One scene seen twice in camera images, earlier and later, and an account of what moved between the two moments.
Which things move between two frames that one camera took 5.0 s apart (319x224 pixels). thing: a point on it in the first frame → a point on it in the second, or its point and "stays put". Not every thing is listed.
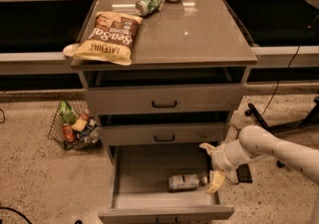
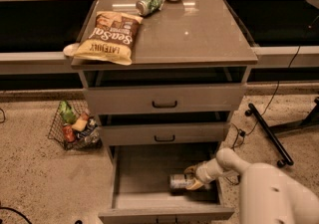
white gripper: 219,158 → 202,172
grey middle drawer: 164,129 stays put
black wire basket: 75,127 stays put
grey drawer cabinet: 188,75 stays put
